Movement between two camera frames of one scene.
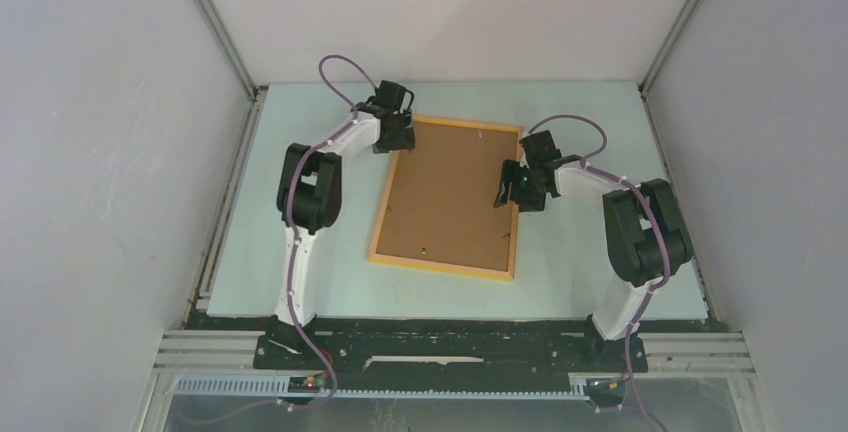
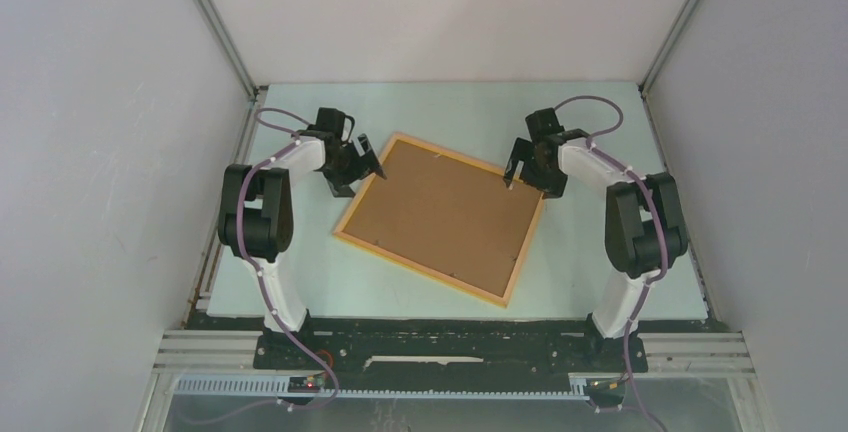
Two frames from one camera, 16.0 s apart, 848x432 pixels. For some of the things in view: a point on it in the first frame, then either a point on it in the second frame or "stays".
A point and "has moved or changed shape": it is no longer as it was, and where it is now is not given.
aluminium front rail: x=671 y=354 stays
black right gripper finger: x=531 y=202 -> x=550 y=181
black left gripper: x=404 y=139 -> x=341 y=184
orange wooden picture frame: x=396 y=173 has moved or changed shape
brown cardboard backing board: x=442 y=204 has moved or changed shape
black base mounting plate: x=299 y=346 stays
